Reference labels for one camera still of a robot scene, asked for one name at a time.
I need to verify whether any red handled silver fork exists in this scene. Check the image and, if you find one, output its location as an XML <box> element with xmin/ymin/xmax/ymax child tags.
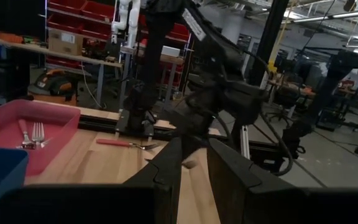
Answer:
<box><xmin>31</xmin><ymin>121</ymin><xmax>54</xmax><ymax>149</ymax></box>
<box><xmin>17</xmin><ymin>119</ymin><xmax>37</xmax><ymax>150</ymax></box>
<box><xmin>96</xmin><ymin>138</ymin><xmax>162</xmax><ymax>151</ymax></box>

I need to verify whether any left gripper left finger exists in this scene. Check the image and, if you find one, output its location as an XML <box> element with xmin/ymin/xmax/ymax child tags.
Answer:
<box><xmin>0</xmin><ymin>136</ymin><xmax>183</xmax><ymax>224</ymax></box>

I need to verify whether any red plastic bin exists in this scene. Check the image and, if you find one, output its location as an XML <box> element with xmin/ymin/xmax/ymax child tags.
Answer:
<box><xmin>0</xmin><ymin>99</ymin><xmax>81</xmax><ymax>177</ymax></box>

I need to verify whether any red storage bin shelf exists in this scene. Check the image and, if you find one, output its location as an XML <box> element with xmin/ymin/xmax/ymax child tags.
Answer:
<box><xmin>45</xmin><ymin>0</ymin><xmax>195</xmax><ymax>88</ymax></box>

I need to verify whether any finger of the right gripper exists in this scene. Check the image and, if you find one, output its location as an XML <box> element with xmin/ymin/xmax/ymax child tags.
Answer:
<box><xmin>197</xmin><ymin>124</ymin><xmax>217</xmax><ymax>160</ymax></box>
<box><xmin>169</xmin><ymin>118</ymin><xmax>198</xmax><ymax>160</ymax></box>

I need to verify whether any wooden workbench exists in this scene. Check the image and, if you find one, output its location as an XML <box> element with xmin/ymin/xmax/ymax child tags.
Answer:
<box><xmin>0</xmin><ymin>35</ymin><xmax>124</xmax><ymax>108</ymax></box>

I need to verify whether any cardboard box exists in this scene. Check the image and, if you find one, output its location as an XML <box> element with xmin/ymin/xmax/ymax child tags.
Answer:
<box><xmin>47</xmin><ymin>28</ymin><xmax>84</xmax><ymax>57</ymax></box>

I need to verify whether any black upright frame post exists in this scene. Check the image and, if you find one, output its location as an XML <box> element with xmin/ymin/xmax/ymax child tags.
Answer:
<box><xmin>247</xmin><ymin>0</ymin><xmax>291</xmax><ymax>90</ymax></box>

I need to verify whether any white box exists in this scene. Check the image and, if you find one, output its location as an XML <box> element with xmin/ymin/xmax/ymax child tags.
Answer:
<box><xmin>161</xmin><ymin>45</ymin><xmax>181</xmax><ymax>58</ymax></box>

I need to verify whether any orange shop vacuum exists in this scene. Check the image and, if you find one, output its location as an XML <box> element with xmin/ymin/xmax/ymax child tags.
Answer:
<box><xmin>28</xmin><ymin>68</ymin><xmax>80</xmax><ymax>106</ymax></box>

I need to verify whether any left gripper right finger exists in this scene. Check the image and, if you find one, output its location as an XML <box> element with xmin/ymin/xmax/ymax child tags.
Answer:
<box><xmin>208</xmin><ymin>138</ymin><xmax>358</xmax><ymax>224</ymax></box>

